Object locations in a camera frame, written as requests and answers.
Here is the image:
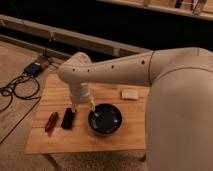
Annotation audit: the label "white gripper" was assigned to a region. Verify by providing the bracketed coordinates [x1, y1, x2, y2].
[69, 83, 95, 112]

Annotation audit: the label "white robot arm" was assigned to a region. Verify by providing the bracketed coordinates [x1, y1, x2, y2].
[58, 47, 213, 171]

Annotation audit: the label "black rectangular bottle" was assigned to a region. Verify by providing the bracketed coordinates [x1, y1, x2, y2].
[61, 108, 75, 129]

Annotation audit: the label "metal spoon in bowl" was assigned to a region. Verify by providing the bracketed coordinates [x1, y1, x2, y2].
[91, 111, 99, 129]

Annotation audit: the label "black bowl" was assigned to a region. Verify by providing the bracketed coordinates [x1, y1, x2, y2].
[88, 103, 122, 135]

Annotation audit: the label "red pocket knife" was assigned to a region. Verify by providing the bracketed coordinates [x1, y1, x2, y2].
[45, 112, 58, 132]

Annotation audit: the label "white sponge block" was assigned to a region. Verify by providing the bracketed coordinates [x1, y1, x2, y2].
[121, 89, 139, 100]

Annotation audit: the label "wooden board table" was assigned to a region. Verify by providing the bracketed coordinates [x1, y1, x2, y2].
[25, 74, 149, 154]

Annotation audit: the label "black power adapter box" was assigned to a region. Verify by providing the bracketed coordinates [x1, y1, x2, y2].
[24, 63, 42, 77]

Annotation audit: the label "long metal floor rail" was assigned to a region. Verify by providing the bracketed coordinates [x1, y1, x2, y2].
[0, 14, 149, 57]

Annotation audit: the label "black cables on floor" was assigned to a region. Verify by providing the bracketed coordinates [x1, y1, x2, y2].
[0, 54, 68, 144]

